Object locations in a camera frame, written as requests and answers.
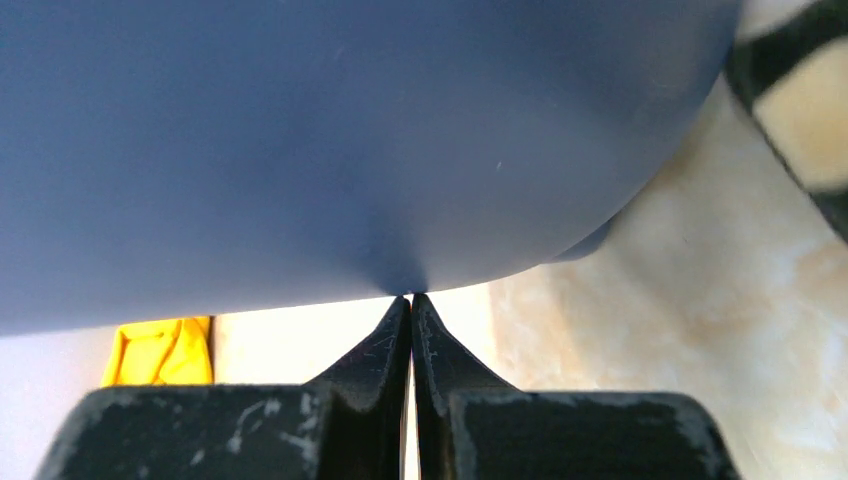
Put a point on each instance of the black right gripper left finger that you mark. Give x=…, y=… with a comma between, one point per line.
x=345, y=423

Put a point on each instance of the blue plastic trash bin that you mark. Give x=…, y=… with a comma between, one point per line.
x=176, y=158

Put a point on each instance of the yellow crumpled cloth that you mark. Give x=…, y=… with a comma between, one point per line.
x=161, y=352

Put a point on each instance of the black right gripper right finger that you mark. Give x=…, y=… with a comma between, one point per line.
x=472, y=424

